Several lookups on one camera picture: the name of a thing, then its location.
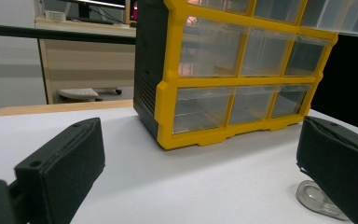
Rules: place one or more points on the yellow and black drawer cabinet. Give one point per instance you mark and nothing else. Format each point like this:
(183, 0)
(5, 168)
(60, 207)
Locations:
(167, 93)

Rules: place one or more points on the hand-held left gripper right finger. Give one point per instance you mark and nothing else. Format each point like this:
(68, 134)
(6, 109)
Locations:
(338, 161)

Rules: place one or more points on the black horizontal bar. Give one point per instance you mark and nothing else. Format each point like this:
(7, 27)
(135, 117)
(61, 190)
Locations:
(59, 34)

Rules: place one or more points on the light wooden desk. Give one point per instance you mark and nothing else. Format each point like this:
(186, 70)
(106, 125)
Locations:
(90, 65)

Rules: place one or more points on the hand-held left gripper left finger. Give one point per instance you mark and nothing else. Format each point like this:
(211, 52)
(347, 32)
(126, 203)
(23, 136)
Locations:
(65, 161)

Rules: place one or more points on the clear plastic drawer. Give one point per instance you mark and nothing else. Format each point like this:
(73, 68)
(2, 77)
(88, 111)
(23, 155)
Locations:
(338, 15)

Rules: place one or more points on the set of clear cabinet drawers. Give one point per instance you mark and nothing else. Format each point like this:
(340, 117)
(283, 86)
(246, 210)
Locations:
(211, 53)

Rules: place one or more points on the small white box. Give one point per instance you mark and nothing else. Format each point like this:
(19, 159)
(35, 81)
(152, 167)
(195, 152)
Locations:
(55, 15)

